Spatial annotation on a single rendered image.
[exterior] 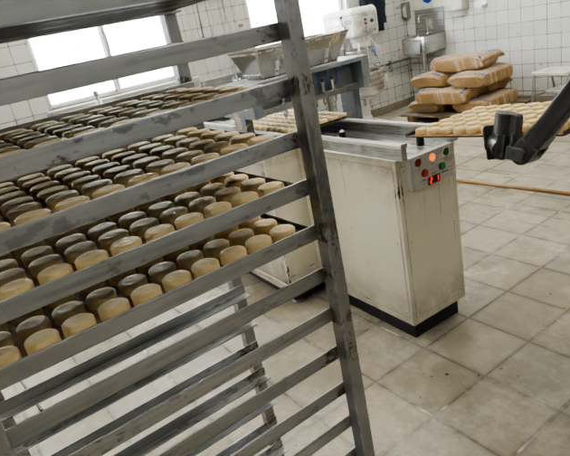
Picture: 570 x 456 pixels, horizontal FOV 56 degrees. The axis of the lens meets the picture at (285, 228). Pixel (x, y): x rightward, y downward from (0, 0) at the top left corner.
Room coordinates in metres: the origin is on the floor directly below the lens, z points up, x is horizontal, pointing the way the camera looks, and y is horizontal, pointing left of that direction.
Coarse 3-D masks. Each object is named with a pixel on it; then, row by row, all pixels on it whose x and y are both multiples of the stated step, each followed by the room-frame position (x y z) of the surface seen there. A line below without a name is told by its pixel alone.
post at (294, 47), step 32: (288, 0) 0.91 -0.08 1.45; (288, 32) 0.91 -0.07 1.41; (288, 64) 0.93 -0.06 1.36; (320, 160) 0.92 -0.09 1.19; (320, 192) 0.91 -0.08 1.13; (320, 224) 0.92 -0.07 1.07; (320, 256) 0.93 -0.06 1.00; (352, 320) 0.92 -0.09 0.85; (352, 352) 0.92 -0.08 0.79; (352, 384) 0.91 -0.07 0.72; (352, 416) 0.92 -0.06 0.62
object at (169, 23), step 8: (160, 16) 1.31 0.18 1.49; (168, 16) 1.30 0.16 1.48; (168, 24) 1.30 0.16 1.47; (176, 24) 1.31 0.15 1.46; (168, 32) 1.29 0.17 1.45; (176, 32) 1.30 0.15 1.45; (168, 40) 1.30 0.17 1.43; (176, 40) 1.30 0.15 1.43; (184, 64) 1.30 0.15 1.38; (176, 72) 1.30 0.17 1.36; (184, 72) 1.30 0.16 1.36; (176, 80) 1.31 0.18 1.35; (184, 80) 1.30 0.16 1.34; (192, 80) 1.31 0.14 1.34; (232, 280) 1.29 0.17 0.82; (240, 280) 1.31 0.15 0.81; (232, 288) 1.30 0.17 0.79; (240, 304) 1.30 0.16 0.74; (248, 336) 1.30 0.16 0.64; (248, 344) 1.29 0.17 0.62; (256, 368) 1.30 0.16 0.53; (264, 384) 1.30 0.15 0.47; (256, 392) 1.31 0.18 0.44; (272, 408) 1.31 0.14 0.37; (264, 416) 1.30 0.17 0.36; (272, 416) 1.30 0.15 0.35
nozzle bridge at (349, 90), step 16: (320, 64) 2.82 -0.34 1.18; (336, 64) 2.76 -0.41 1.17; (352, 64) 2.90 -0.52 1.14; (256, 80) 2.70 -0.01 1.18; (272, 80) 2.58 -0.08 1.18; (336, 80) 2.86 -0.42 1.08; (352, 80) 2.91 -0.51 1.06; (368, 80) 2.86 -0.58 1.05; (320, 96) 2.75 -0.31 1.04; (352, 96) 2.95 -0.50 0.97; (240, 112) 2.64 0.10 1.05; (256, 112) 2.52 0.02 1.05; (272, 112) 2.60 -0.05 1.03; (352, 112) 2.97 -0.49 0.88; (240, 128) 2.67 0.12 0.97
